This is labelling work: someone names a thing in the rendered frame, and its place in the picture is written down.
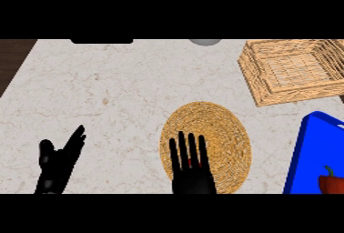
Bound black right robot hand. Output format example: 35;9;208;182
168;130;217;195

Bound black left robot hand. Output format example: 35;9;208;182
33;124;87;195

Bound round woven straw placemat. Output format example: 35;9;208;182
158;101;252;195

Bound square wicker basket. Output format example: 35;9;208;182
236;39;344;108

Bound blue cutting board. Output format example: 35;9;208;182
282;110;344;195

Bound red bell pepper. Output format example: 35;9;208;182
317;165;344;195

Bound grey round object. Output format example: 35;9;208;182
187;38;222;47

